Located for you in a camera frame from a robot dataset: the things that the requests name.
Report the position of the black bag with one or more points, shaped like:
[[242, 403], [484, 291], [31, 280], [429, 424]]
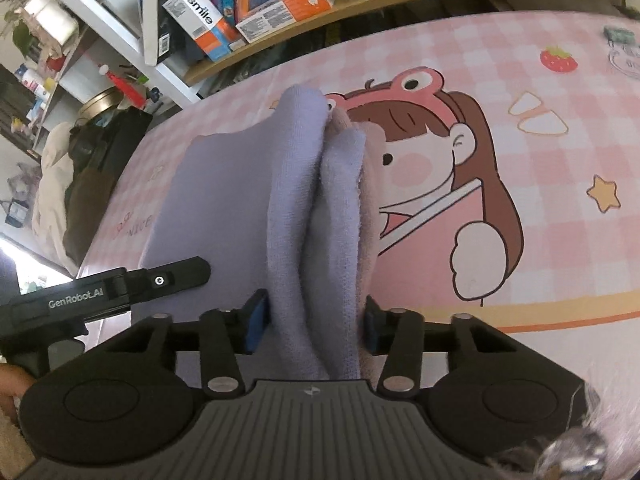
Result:
[[115, 140]]

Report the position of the red bottle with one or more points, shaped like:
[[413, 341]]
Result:
[[127, 87]]

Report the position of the shiny silver bead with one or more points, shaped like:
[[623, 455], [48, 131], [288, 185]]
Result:
[[572, 457]]

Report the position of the round gold tin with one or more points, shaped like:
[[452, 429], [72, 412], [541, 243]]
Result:
[[100, 102]]

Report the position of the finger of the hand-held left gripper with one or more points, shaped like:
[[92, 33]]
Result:
[[170, 277]]

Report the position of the pink checked printed table mat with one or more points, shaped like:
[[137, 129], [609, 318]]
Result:
[[550, 135]]

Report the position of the person's left hand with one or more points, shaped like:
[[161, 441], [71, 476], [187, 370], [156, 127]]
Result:
[[11, 382]]

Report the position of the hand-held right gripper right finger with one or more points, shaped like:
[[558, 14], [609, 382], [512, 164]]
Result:
[[374, 330]]

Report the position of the cream garment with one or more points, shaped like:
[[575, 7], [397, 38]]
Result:
[[50, 200]]

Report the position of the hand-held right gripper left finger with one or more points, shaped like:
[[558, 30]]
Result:
[[256, 325]]

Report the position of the pink and lavender towel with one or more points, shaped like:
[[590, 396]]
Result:
[[295, 185]]

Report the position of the brown garment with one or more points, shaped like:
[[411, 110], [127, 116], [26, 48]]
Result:
[[90, 215]]

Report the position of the flat white orange box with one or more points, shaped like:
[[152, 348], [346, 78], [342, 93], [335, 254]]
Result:
[[285, 10]]

